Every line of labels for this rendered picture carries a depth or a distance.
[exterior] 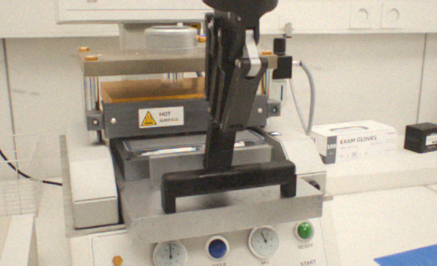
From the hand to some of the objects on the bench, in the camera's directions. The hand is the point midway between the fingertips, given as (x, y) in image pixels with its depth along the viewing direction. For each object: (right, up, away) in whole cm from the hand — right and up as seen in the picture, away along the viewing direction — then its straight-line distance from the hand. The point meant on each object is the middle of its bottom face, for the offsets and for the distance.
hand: (219, 144), depth 54 cm
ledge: (+55, -8, +80) cm, 98 cm away
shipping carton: (-34, -24, +18) cm, 46 cm away
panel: (+2, -27, +1) cm, 27 cm away
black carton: (+58, -3, +79) cm, 98 cm away
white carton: (+35, -4, +75) cm, 83 cm away
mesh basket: (-54, -15, +53) cm, 77 cm away
